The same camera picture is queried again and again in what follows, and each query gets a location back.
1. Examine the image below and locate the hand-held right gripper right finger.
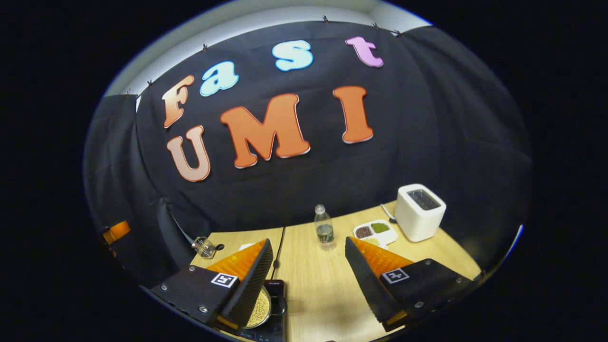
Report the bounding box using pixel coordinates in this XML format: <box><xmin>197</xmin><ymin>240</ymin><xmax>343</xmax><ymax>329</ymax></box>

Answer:
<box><xmin>344</xmin><ymin>237</ymin><xmax>477</xmax><ymax>333</ymax></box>

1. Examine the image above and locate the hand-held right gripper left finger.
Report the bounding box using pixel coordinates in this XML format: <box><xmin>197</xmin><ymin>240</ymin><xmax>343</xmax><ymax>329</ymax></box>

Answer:
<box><xmin>150</xmin><ymin>238</ymin><xmax>275</xmax><ymax>333</ymax></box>

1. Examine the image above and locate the black induction cooktop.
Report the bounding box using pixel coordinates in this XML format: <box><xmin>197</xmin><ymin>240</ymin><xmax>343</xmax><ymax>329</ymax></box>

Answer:
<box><xmin>237</xmin><ymin>279</ymin><xmax>288</xmax><ymax>342</ymax></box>

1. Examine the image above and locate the steel pot with black handles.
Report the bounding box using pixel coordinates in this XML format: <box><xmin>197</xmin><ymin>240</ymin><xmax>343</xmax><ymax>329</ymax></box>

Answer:
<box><xmin>245</xmin><ymin>285</ymin><xmax>288</xmax><ymax>329</ymax></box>

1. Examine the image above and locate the pile of yellow soybeans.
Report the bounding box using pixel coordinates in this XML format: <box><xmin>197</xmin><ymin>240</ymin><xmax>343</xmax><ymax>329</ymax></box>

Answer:
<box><xmin>247</xmin><ymin>287</ymin><xmax>270</xmax><ymax>328</ymax></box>

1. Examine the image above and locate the white divided bean tray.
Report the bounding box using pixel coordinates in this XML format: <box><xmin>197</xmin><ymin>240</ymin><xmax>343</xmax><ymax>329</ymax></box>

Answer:
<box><xmin>353</xmin><ymin>219</ymin><xmax>399</xmax><ymax>247</ymax></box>

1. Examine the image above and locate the clear plastic water bottle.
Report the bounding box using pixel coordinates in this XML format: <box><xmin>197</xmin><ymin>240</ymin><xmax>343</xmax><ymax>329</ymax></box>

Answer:
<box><xmin>314</xmin><ymin>204</ymin><xmax>335</xmax><ymax>251</ymax></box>

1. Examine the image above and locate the white toaster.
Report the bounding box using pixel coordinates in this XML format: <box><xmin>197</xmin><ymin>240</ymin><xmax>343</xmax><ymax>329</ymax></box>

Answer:
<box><xmin>395</xmin><ymin>183</ymin><xmax>447</xmax><ymax>243</ymax></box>

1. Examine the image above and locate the black backdrop cloth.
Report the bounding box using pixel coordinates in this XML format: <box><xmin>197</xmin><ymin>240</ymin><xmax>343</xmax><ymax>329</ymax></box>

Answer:
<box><xmin>83</xmin><ymin>21</ymin><xmax>532</xmax><ymax>285</ymax></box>

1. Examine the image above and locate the black power cable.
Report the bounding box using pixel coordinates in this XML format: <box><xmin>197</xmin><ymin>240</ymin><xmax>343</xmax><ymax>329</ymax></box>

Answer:
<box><xmin>271</xmin><ymin>227</ymin><xmax>286</xmax><ymax>281</ymax></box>

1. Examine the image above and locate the wire mesh holder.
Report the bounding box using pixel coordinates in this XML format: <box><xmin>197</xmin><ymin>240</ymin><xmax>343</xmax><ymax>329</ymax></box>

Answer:
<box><xmin>191</xmin><ymin>236</ymin><xmax>217</xmax><ymax>259</ymax></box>

